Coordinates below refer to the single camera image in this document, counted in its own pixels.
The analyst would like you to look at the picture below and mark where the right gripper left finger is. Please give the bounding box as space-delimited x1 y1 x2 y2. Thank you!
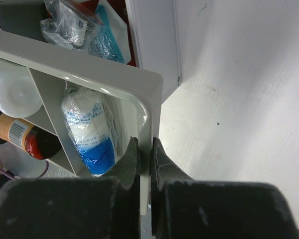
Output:
0 138 141 239

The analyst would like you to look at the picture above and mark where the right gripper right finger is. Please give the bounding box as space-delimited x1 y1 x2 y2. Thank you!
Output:
150 138 299 239

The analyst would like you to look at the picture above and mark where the brown bottle orange cap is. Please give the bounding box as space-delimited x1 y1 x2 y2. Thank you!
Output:
0 111 61 160

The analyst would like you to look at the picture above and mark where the white blue bandage roll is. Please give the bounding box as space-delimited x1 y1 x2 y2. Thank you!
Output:
61 81 118 177

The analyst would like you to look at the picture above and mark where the grey plastic divider tray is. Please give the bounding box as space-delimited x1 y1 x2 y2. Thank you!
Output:
0 30 163 215

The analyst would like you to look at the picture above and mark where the clear bottle white cap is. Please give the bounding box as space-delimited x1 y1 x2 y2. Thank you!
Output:
0 59 42 118

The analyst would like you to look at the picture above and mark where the blue cotton swab bag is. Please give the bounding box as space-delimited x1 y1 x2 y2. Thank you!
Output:
88 0 132 64

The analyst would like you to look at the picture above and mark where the alcohol wipe packets bag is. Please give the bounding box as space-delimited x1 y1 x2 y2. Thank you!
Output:
40 0 103 51

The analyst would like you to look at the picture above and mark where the red first aid pouch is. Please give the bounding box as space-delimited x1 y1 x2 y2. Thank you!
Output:
41 0 137 67

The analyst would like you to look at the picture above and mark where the grey metal first aid box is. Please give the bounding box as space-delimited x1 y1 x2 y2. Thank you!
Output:
0 0 181 101

